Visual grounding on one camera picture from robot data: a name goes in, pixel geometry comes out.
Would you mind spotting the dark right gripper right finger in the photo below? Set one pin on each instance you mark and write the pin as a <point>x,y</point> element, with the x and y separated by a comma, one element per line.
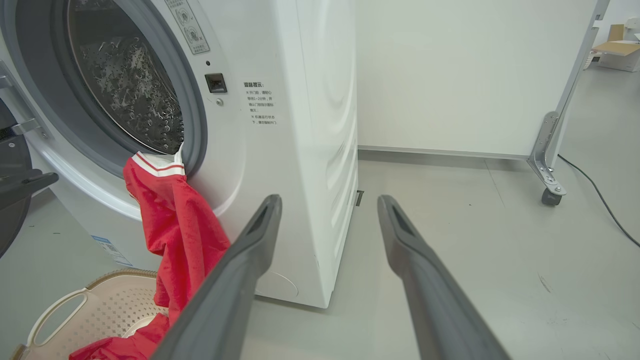
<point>435,310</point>

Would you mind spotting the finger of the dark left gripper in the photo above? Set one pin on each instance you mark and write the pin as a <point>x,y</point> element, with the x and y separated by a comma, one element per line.
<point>25,185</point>

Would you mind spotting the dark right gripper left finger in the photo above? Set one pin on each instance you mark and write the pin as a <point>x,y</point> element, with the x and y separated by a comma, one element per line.
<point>230,300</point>

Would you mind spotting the black round glass washer door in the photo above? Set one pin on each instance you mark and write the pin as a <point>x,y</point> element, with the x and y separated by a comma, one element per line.
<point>10,225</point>

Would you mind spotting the red white-striped garment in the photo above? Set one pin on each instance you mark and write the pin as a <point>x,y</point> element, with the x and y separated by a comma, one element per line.
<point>175,225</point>

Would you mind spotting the cream perforated laundry basket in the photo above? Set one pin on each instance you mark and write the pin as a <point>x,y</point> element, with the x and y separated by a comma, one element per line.
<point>105,305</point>

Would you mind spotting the white front-load washing machine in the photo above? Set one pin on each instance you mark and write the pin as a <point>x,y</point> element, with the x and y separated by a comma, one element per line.
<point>300,150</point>

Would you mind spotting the blue energy label sticker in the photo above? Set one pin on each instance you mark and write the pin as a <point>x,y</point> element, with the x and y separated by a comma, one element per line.
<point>107,247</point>

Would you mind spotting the white warning label sticker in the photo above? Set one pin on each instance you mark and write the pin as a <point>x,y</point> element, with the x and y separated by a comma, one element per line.
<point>190,30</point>

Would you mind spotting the white partition panel on casters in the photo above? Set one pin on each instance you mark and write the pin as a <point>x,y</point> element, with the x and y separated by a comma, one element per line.
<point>450,75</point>

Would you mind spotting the white and brown cardboard box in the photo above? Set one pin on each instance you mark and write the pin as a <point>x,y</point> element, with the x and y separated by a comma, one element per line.
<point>620,55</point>

